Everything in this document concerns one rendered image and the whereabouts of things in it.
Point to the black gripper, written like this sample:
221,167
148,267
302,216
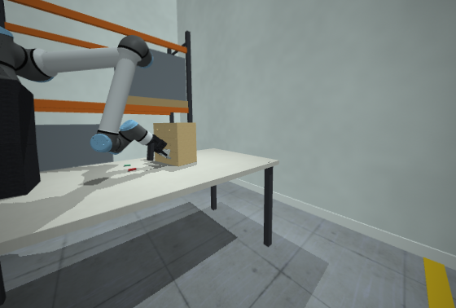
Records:
159,146

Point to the tan chest of drawers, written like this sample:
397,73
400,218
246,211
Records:
186,139

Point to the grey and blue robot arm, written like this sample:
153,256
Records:
41,66

